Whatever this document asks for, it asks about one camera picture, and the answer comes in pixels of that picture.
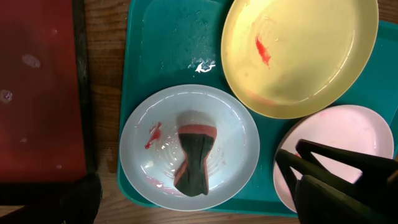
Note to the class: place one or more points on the yellow plate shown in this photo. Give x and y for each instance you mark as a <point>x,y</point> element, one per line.
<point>287,59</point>

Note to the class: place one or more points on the light blue plate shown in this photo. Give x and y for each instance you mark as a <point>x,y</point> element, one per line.
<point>150,151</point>

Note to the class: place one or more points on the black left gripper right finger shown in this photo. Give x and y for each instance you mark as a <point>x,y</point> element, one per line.
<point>322,197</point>

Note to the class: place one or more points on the pink plate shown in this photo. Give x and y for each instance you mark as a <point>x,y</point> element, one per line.
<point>349,127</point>

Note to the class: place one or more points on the black tray with red liquid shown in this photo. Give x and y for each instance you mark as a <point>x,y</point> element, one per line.
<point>44,130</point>

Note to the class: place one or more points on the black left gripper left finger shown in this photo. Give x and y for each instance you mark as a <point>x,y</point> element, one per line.
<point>78,203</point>

